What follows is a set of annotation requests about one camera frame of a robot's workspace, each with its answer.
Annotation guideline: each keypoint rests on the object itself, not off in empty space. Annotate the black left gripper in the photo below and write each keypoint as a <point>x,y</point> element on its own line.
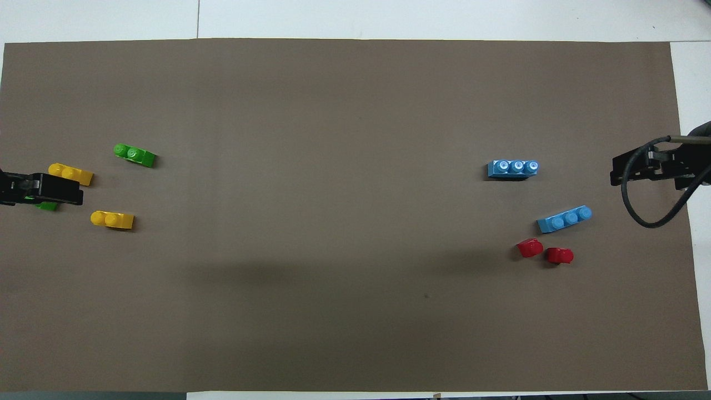
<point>16,189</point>

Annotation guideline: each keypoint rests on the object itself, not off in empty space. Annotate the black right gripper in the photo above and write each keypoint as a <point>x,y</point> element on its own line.
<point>697,158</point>

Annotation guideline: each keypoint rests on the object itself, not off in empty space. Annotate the green two-stud toy block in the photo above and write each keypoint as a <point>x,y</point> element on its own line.
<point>49,207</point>
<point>136,156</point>

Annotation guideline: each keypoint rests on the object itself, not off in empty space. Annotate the blue three-stud toy block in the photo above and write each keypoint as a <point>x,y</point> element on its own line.
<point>514,169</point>
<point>564,220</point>

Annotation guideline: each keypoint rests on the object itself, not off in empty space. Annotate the yellow two-stud toy block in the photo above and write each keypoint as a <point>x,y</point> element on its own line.
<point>114,220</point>
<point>83,178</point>

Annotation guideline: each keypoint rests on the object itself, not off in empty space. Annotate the red one-stud toy block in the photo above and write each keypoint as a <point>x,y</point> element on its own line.
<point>530,248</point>
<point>560,255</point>

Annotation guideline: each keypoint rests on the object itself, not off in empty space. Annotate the brown table mat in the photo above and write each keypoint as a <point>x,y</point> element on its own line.
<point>355,111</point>

